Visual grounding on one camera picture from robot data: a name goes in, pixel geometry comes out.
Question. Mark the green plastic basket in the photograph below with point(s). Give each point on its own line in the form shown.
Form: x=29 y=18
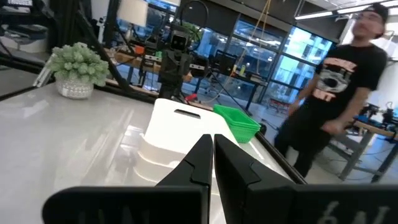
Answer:
x=233 y=116
x=245 y=135

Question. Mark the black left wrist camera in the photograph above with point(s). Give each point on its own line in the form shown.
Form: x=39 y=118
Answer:
x=179 y=40

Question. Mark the wooden top metal table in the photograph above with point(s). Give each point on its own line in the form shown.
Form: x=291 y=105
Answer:
x=377 y=130

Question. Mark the green plant in white pot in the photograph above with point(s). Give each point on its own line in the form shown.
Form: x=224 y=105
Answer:
x=77 y=65

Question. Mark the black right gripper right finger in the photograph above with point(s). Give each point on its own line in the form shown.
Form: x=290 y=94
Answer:
x=264 y=202

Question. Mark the white shade lamp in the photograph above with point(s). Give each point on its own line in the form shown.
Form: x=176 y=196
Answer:
x=132 y=12

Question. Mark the black rig frame strut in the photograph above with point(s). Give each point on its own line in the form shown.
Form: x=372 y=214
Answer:
x=93 y=34

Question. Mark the ceiling light strip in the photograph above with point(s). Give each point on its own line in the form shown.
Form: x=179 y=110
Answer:
x=314 y=15

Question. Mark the black monitor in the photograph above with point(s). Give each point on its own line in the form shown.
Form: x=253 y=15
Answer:
x=225 y=62

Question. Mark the person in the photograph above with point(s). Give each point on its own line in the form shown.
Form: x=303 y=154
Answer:
x=342 y=77

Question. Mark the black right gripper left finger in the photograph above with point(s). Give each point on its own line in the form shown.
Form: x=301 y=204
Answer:
x=174 y=202

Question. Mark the small red object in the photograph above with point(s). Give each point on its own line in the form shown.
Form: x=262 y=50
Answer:
x=191 y=97

